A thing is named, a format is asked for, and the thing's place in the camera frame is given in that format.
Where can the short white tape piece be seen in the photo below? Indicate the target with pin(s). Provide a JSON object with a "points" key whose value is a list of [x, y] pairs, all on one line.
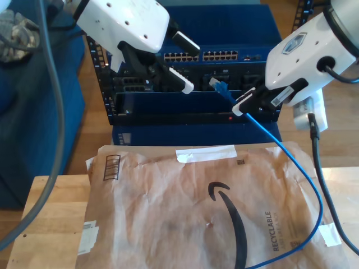
{"points": [[329, 234]]}

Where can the blue equipment case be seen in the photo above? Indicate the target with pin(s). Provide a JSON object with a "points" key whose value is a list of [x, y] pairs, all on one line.
{"points": [[196, 136]]}

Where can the white paper label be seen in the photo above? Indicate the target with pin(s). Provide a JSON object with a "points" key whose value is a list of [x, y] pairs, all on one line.
{"points": [[88, 238]]}

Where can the camouflage cloth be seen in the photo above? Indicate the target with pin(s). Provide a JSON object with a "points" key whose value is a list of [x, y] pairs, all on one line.
{"points": [[16, 42]]}

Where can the brown paper mailer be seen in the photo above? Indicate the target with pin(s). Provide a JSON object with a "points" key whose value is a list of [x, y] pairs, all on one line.
{"points": [[168, 210]]}

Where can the blue network switch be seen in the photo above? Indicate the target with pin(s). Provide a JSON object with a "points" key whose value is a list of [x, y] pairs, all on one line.
{"points": [[224, 25]]}

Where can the black perforated rack post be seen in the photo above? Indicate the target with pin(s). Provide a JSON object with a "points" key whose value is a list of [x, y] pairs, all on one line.
{"points": [[108, 103], [301, 16]]}

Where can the black rack server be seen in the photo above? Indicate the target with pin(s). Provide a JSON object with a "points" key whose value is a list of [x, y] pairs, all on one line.
{"points": [[134, 85]]}

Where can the blue sofa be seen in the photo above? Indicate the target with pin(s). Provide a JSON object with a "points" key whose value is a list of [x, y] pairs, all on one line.
{"points": [[28, 140]]}

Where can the long white tape strip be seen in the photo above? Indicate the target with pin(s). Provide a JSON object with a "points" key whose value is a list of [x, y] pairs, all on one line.
{"points": [[207, 153]]}

